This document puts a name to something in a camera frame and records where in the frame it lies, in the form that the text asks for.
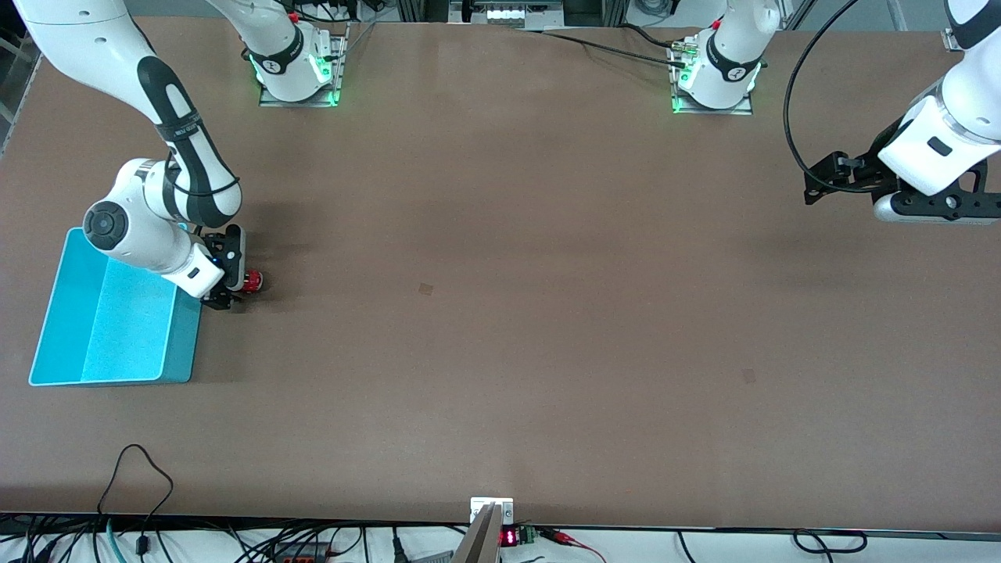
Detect blue plastic box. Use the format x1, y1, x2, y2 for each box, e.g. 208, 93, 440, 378
29, 227, 203, 387

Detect black power strip orange switches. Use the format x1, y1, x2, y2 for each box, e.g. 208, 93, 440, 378
272, 543, 339, 563

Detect white mounting plate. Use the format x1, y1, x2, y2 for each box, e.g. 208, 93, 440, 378
470, 497, 515, 525

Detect red clip lead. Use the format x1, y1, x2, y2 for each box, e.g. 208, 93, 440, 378
538, 527, 608, 563

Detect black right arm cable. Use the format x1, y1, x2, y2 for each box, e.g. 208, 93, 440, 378
167, 150, 241, 197

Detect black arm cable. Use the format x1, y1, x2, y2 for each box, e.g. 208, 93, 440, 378
783, 0, 881, 193
167, 150, 241, 197

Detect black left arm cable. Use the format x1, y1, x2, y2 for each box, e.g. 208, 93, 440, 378
783, 0, 881, 193

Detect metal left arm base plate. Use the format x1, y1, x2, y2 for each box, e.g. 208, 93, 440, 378
669, 35, 754, 117

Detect thin black looped cable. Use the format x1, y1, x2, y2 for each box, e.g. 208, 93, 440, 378
97, 443, 175, 558

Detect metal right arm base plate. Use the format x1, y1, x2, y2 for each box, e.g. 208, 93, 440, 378
258, 22, 345, 108

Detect short black base cable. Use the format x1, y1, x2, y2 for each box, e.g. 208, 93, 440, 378
622, 23, 683, 49

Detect thick black table cable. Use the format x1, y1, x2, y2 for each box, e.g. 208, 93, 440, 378
538, 30, 691, 70

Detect black cable bundle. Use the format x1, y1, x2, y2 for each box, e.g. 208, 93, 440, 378
0, 515, 102, 563

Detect grey camera mount bar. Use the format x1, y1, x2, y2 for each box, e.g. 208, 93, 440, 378
451, 503, 504, 563

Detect aluminium frame rack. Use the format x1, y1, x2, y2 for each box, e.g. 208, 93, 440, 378
395, 0, 634, 29

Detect black coiled cable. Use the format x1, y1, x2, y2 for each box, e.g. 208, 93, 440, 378
792, 529, 869, 555

